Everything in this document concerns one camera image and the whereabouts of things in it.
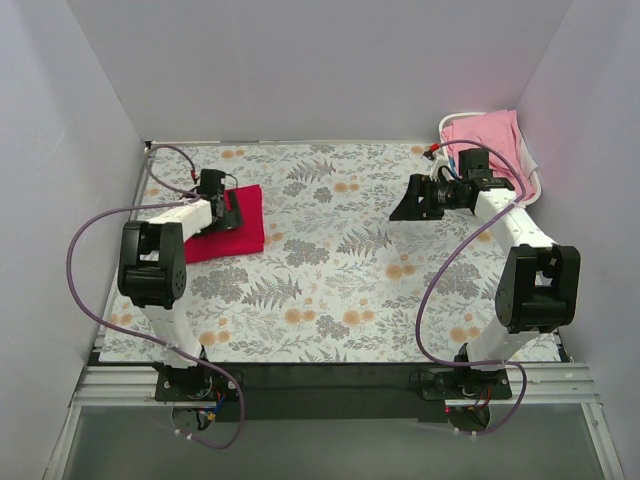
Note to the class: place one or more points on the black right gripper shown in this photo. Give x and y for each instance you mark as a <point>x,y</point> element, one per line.
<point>420,196</point>

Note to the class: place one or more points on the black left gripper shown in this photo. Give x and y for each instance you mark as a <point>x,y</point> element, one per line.
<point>228,211</point>

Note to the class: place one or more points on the red t shirt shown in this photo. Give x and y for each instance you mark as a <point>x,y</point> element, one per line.
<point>242,233</point>

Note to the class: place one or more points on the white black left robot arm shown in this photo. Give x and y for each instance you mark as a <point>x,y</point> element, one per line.
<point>152,274</point>

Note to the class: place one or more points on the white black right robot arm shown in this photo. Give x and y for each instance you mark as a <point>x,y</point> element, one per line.
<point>536,293</point>

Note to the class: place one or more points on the white laundry basket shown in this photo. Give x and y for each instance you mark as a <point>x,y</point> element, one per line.
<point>530,185</point>

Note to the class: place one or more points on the floral table mat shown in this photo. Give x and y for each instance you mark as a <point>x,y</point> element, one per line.
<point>337,280</point>

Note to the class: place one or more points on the pink t shirt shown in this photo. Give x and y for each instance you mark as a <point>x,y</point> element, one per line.
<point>500,140</point>

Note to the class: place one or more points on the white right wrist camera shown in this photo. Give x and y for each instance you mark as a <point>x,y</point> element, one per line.
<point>441,162</point>

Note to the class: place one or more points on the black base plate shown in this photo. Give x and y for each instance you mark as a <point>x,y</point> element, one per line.
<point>329,391</point>

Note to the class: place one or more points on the aluminium frame rail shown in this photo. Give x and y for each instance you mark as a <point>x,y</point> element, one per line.
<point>547,383</point>

